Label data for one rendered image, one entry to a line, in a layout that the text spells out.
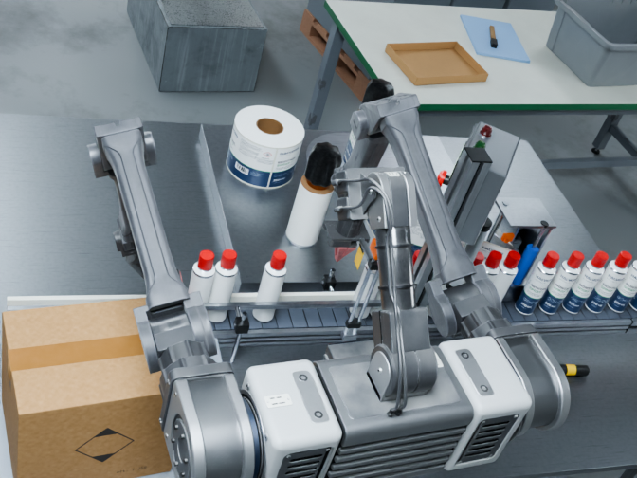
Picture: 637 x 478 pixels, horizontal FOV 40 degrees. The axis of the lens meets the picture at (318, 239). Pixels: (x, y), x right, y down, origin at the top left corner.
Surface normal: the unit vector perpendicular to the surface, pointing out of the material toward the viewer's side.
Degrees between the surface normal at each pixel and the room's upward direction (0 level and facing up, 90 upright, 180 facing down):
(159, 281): 24
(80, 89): 0
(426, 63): 0
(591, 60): 95
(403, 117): 38
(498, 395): 0
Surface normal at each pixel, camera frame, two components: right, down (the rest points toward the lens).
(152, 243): 0.10, -0.43
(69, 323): 0.23, -0.73
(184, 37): 0.35, 0.68
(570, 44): -0.91, 0.17
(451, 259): 0.12, -0.18
